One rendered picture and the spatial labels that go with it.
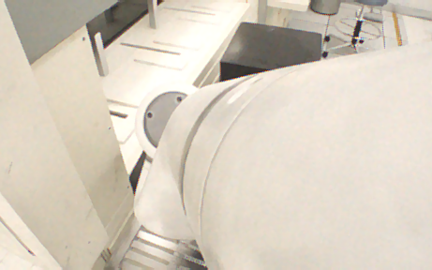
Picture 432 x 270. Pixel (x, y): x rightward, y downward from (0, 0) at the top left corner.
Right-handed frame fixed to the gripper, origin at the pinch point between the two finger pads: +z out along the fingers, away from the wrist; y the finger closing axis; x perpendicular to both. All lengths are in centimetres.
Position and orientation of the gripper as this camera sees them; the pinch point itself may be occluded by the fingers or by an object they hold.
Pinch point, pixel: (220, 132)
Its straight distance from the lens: 62.8
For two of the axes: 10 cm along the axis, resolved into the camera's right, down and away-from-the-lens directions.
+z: 1.6, 0.2, 9.9
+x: -1.6, 9.9, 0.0
